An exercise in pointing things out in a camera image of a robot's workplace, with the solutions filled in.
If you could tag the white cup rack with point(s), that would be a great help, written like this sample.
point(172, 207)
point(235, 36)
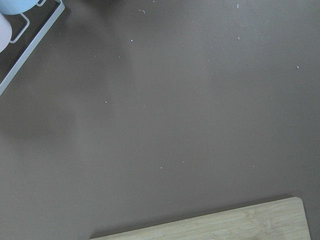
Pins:
point(33, 43)

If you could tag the bamboo cutting board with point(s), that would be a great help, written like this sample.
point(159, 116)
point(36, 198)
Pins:
point(277, 219)

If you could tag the pink cup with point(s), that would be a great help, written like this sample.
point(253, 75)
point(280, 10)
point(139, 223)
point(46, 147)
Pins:
point(5, 32)

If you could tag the light blue cup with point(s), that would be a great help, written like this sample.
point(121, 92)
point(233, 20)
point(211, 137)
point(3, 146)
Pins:
point(15, 7)

